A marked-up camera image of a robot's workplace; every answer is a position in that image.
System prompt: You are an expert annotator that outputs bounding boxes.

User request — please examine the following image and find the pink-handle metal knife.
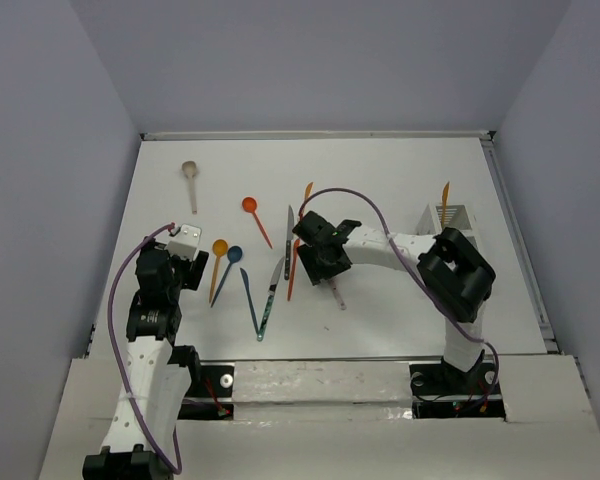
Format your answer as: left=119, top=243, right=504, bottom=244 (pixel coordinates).
left=328, top=279, right=347, bottom=310

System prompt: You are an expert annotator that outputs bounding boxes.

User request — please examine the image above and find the orange-red plastic knife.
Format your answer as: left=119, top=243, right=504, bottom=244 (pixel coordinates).
left=286, top=238, right=300, bottom=302

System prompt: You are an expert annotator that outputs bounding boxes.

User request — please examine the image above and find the black-handle metal knife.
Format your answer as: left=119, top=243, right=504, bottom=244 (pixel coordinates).
left=284, top=205, right=295, bottom=281

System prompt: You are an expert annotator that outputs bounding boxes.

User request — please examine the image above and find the yellow-orange plastic knife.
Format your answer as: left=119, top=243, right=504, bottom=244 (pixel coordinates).
left=293, top=181, right=315, bottom=236

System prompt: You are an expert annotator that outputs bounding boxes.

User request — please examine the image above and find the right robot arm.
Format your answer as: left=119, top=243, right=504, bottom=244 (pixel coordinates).
left=292, top=211, right=496, bottom=394

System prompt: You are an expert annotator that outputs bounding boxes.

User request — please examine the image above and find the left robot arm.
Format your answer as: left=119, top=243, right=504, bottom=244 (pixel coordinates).
left=82, top=238, right=209, bottom=479

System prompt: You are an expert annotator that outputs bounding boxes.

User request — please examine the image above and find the yellow-orange plastic spoon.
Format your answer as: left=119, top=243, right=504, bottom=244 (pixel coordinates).
left=208, top=239, right=229, bottom=302

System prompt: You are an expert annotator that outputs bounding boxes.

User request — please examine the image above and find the blue plastic spoon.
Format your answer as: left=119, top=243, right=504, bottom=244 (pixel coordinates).
left=211, top=245, right=243, bottom=306

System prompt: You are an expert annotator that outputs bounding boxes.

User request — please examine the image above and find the teal plastic knife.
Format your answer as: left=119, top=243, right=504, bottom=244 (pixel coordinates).
left=240, top=267, right=259, bottom=336

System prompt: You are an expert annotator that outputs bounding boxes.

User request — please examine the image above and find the orange-red plastic spoon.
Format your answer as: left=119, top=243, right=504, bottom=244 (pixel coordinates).
left=241, top=196, right=273, bottom=249

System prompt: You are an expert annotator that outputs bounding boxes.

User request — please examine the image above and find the beige plastic spoon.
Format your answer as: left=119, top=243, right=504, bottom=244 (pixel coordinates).
left=181, top=160, right=198, bottom=214

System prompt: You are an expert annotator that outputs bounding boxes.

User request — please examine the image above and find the orange knife in holder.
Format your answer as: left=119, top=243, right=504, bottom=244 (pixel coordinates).
left=440, top=181, right=450, bottom=227

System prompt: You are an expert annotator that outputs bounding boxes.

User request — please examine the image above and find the white two-compartment utensil holder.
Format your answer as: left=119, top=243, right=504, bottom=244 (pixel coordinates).
left=415, top=203, right=483, bottom=252

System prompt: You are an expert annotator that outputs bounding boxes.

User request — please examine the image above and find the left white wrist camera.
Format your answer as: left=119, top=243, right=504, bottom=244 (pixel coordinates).
left=166, top=224, right=202, bottom=261

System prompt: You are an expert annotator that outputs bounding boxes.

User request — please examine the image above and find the patterned-handle metal knife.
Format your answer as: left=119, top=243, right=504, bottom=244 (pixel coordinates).
left=257, top=257, right=285, bottom=342

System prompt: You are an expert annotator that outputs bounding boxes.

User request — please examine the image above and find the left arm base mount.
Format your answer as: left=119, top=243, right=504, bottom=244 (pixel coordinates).
left=178, top=363, right=235, bottom=421

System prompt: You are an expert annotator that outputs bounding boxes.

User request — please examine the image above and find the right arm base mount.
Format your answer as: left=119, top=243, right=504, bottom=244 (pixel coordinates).
left=409, top=362, right=506, bottom=420

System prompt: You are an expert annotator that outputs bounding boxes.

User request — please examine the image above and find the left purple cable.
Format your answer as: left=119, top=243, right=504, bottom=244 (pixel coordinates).
left=107, top=222, right=184, bottom=475

